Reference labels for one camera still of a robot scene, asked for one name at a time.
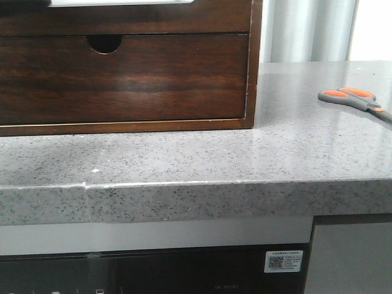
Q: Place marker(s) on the grey orange-handled scissors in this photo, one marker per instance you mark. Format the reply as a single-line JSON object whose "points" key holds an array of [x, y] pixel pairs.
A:
{"points": [[356, 98]]}

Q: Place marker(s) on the wooden drawer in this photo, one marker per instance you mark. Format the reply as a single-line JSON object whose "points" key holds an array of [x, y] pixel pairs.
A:
{"points": [[197, 16], [61, 79]]}

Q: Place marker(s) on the dark wooden drawer cabinet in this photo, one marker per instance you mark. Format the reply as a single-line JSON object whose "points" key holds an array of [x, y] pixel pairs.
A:
{"points": [[108, 43]]}

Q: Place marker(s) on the white QR code sticker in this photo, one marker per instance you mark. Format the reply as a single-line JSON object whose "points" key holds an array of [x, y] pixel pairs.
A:
{"points": [[283, 261]]}

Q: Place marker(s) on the black built-in appliance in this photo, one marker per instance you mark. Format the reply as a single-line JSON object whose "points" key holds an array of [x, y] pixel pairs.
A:
{"points": [[222, 269]]}

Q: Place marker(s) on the white curtain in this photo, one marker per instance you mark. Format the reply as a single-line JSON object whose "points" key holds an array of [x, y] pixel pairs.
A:
{"points": [[302, 31]]}

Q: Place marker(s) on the grey cabinet door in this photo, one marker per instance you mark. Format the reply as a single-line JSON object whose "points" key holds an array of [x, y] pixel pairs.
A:
{"points": [[350, 258]]}

